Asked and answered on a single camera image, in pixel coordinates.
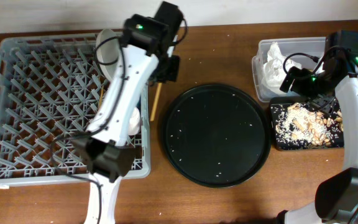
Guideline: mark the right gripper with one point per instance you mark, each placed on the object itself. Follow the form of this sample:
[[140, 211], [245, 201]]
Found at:
[[302, 75]]

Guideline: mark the black rectangular waste tray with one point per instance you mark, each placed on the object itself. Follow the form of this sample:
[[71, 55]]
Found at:
[[275, 143]]

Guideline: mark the grey plastic dishwasher rack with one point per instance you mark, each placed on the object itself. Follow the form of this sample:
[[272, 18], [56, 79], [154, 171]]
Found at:
[[49, 86]]

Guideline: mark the clear plastic waste bin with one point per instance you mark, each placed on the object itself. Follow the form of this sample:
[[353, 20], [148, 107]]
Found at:
[[310, 45]]

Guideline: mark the round black serving tray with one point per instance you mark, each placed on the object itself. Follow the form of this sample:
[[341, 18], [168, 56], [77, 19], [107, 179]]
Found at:
[[216, 135]]

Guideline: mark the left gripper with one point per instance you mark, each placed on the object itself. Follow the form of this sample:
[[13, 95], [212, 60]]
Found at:
[[175, 78]]

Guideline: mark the white paper napkin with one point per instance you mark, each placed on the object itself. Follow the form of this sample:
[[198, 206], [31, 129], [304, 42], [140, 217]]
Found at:
[[274, 73]]

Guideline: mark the brown food scraps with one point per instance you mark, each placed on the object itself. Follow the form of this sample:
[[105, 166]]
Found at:
[[306, 127]]

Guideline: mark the grey round plate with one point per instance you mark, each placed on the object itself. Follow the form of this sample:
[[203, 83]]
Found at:
[[107, 53]]

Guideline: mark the pink plastic cup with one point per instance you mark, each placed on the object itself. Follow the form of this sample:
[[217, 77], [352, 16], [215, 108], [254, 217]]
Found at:
[[134, 123]]

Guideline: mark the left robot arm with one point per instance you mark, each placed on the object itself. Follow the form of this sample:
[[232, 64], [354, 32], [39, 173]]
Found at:
[[143, 51]]

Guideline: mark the wooden chopstick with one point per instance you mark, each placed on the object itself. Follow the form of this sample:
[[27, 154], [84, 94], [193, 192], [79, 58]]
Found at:
[[155, 103], [101, 96]]

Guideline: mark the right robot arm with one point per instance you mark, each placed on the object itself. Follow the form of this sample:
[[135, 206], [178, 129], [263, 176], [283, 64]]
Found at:
[[336, 199]]

